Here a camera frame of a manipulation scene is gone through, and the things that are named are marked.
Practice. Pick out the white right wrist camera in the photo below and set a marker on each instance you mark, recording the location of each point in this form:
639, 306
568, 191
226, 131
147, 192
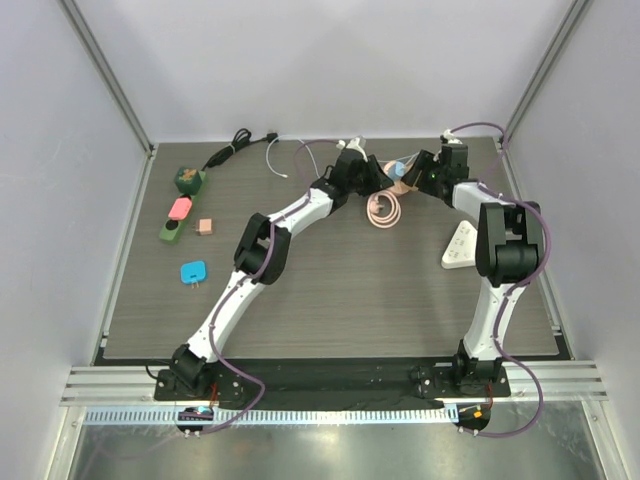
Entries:
448, 137

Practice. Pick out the blue plug adapter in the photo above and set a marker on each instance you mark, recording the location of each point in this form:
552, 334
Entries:
193, 273

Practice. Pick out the slotted cable duct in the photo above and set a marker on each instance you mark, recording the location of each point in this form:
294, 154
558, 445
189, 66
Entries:
184, 416

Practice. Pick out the round pink power socket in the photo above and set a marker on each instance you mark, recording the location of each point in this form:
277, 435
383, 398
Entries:
399, 188

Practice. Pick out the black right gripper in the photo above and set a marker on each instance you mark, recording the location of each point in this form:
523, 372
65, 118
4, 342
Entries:
417, 171

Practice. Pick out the left aluminium frame post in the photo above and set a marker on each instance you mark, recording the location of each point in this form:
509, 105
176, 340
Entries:
102, 66

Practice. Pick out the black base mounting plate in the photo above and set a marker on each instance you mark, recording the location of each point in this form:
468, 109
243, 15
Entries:
328, 384

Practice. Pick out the dark green cube adapter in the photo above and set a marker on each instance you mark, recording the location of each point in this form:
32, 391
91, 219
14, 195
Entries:
188, 181

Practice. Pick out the green power strip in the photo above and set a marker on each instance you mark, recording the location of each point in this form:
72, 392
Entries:
171, 231

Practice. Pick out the white triangular power strip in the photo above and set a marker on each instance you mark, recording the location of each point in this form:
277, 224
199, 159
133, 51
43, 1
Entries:
460, 251

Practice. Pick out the light blue usb charger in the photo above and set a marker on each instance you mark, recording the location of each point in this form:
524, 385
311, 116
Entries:
395, 170

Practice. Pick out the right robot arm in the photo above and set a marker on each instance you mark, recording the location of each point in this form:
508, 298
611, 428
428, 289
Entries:
509, 253

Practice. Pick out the aluminium frame post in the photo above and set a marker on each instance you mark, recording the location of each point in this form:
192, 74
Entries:
561, 38
102, 66

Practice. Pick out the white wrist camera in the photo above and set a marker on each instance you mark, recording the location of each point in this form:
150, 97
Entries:
448, 137
356, 144

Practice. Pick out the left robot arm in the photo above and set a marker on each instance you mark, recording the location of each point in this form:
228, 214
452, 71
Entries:
260, 259

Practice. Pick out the aluminium front rail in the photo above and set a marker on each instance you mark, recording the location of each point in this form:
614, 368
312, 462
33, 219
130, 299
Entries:
548, 380

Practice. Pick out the right aluminium frame post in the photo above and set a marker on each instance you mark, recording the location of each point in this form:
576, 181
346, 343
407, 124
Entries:
561, 38

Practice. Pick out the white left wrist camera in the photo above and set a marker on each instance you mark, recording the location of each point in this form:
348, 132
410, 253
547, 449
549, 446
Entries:
356, 144

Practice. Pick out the dusty pink usb charger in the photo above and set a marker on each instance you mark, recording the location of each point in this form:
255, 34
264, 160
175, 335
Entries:
204, 226

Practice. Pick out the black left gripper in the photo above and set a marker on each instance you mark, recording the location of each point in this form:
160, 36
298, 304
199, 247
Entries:
376, 179

